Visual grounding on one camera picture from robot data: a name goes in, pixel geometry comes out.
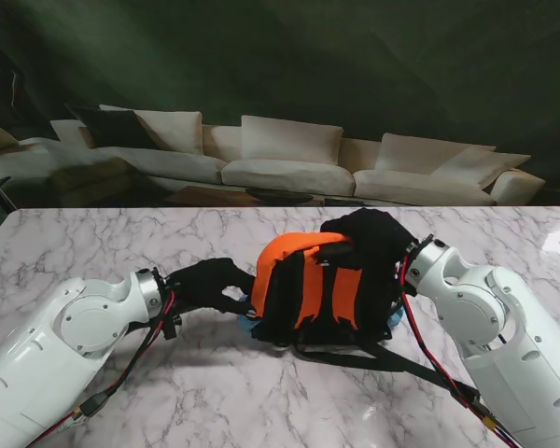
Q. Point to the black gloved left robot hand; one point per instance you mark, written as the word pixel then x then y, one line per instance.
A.
pixel 205 284

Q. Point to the orange and blue backpack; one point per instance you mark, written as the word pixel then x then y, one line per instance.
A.
pixel 317 289

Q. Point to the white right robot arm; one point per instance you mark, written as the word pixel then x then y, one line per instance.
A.
pixel 494 336

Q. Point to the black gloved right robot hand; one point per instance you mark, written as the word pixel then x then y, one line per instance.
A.
pixel 378 238

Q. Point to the dark brown cushion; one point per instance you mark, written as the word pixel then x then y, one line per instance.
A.
pixel 112 128

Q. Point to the cream sofa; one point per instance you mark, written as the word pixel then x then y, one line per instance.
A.
pixel 280 168

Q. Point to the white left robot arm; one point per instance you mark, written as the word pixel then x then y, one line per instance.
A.
pixel 60 345

